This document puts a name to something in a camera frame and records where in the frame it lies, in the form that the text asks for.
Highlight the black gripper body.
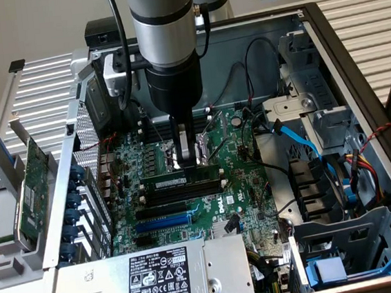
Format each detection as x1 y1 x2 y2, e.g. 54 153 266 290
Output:
143 52 207 124

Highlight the green RAM stick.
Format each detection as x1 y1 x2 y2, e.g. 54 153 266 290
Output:
138 163 221 191

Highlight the black RAM slot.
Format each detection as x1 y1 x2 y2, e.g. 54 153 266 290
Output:
144 121 212 139
143 181 225 202
143 180 224 196
144 125 212 143
142 112 209 129
143 116 210 134
146 185 228 208

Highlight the metal CPU socket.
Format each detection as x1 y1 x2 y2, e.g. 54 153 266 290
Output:
159 130 216 173

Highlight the thin metal locking lever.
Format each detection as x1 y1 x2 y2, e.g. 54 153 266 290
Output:
201 111 226 136
205 137 232 162

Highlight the green motherboard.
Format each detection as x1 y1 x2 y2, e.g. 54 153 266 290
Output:
94 102 289 263

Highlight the open metal PC case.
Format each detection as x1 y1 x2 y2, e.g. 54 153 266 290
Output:
19 0 391 293

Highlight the long black expansion slot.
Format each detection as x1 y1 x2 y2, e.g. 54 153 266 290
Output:
134 201 189 221

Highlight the blue expansion slot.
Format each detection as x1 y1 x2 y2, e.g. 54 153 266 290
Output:
134 212 194 234

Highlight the small silver heatsink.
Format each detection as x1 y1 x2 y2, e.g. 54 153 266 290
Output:
210 214 243 239

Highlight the black box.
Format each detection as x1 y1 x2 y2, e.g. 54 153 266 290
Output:
83 17 125 50

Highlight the blue card retainer clip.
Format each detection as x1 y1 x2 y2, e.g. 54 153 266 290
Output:
63 208 81 225
58 241 77 261
68 163 86 182
62 223 81 241
64 192 83 210

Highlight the short black expansion slot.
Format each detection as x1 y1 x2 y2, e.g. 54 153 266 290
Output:
134 234 154 249

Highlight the black fan shroud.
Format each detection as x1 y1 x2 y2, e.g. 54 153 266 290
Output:
286 155 340 223

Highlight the metal drive bay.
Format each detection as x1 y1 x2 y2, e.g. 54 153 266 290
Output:
255 24 358 156

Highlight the green graphics card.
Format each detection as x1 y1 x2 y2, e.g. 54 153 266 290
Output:
1 114 59 253

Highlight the black end cap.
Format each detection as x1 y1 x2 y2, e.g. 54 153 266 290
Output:
7 59 27 73

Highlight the metal disk bay cage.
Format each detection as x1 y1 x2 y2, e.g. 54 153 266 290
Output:
288 205 391 293

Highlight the silver power supply unit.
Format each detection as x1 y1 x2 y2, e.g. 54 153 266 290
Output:
49 232 257 293

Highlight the blue disk carrier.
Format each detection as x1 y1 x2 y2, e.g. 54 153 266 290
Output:
304 241 391 289

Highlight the grey parts rack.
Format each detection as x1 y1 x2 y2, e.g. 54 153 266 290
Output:
0 121 58 293

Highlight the thin black wire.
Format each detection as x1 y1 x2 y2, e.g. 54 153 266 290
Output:
208 60 251 110

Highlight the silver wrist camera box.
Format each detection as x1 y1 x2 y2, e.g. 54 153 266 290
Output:
101 50 143 98

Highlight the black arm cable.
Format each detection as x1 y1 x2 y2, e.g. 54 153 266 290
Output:
105 0 138 112
191 2 214 59

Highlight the thin red wire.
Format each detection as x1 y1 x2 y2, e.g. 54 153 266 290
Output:
97 132 119 152

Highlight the black looped wire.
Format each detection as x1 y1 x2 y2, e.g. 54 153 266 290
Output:
240 36 288 114

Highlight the black curved wire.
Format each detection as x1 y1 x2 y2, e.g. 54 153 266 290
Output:
252 137 291 180

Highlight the black angled wire plug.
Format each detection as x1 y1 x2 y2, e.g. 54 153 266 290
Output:
223 213 243 235

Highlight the blue flat disk wire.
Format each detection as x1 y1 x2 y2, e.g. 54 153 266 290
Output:
270 114 348 215

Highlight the yellow black wire bundle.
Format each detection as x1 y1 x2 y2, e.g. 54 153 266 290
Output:
246 245 290 293

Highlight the coloured power wire bundle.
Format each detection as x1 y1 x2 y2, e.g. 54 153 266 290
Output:
343 148 388 209

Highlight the red black twisted wire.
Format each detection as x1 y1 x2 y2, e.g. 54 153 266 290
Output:
354 119 391 154

